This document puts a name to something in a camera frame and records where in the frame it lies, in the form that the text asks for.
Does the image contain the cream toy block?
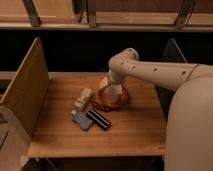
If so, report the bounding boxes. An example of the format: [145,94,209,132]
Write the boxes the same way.
[74,88,92,111]

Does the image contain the blue grey flat object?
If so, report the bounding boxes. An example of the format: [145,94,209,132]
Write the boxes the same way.
[72,110,93,131]

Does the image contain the right dark side panel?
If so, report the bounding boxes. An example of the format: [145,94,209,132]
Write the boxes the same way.
[155,38,187,120]

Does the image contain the left wooden side panel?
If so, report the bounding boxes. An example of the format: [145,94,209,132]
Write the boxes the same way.
[0,38,49,141]

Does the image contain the orange ceramic cup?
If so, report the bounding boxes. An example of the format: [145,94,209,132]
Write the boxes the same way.
[98,85,128,109]

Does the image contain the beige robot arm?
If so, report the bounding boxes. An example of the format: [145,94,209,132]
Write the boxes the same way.
[107,48,213,171]

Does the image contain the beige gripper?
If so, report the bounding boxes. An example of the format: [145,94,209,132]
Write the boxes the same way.
[105,78,123,100]

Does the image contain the wooden back shelf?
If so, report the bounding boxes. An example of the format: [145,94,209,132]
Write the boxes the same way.
[0,0,213,32]

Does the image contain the black rectangular bar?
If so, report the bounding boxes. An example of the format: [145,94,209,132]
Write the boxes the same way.
[87,109,111,131]

